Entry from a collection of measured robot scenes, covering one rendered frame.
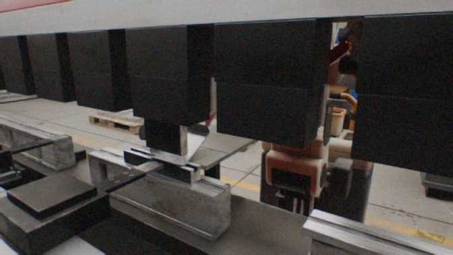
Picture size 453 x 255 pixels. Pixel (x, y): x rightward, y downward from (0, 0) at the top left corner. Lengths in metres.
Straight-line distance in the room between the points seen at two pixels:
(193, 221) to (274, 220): 0.17
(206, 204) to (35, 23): 0.61
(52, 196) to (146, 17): 0.31
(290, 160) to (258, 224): 0.58
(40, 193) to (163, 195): 0.24
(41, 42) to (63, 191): 0.49
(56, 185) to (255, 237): 0.36
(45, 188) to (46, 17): 0.46
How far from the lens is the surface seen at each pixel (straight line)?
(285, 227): 0.62
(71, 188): 0.46
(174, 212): 0.61
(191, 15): 0.46
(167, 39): 0.50
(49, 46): 0.82
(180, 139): 0.55
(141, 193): 0.66
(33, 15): 0.87
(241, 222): 0.62
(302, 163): 1.15
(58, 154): 0.96
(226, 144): 0.68
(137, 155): 0.65
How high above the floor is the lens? 1.23
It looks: 16 degrees down
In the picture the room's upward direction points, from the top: straight up
